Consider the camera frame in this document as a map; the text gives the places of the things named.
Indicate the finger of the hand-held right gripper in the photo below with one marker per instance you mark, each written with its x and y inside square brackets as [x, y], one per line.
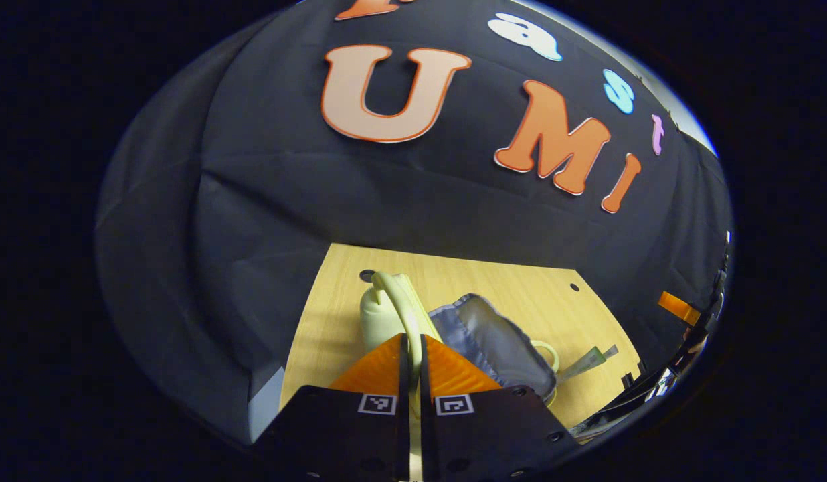
[678, 308]

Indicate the black backdrop cloth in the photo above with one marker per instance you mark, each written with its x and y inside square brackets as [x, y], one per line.
[387, 201]

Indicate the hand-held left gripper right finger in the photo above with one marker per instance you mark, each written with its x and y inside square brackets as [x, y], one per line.
[480, 435]

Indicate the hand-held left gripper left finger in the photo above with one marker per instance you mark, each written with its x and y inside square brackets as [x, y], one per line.
[360, 435]

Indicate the white green skincare tube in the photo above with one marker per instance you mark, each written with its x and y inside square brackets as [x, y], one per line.
[584, 363]

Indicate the pale yellow suitcase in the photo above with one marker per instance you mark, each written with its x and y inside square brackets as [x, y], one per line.
[380, 321]

